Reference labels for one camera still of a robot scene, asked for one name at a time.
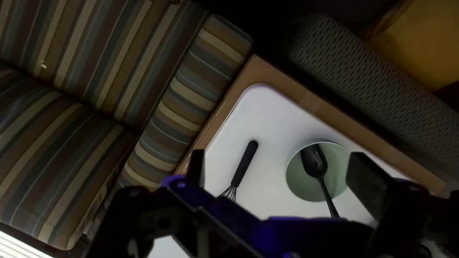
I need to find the striped sofa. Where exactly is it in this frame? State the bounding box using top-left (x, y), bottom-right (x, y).
top-left (0, 0), bottom-right (253, 250)

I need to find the green ceramic bowl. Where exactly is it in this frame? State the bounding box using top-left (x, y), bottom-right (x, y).
top-left (286, 141), bottom-right (351, 202)

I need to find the dark mesh office chair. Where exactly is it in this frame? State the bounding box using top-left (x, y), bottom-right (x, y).
top-left (285, 14), bottom-right (459, 177)

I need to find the black plastic spoon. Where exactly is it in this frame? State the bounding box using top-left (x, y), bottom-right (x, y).
top-left (300, 144), bottom-right (339, 217)

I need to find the white plastic board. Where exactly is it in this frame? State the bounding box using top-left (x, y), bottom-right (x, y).
top-left (148, 83), bottom-right (450, 258)

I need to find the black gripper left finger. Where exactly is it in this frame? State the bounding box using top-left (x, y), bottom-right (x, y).
top-left (187, 149), bottom-right (206, 186)

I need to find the cardboard box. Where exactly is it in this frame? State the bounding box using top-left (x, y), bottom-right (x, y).
top-left (176, 54), bottom-right (450, 196)

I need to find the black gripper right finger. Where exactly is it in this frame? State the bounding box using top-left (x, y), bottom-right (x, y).
top-left (346, 151), bottom-right (396, 223)

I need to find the black wire whisk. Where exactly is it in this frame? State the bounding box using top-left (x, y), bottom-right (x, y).
top-left (221, 140), bottom-right (259, 200)

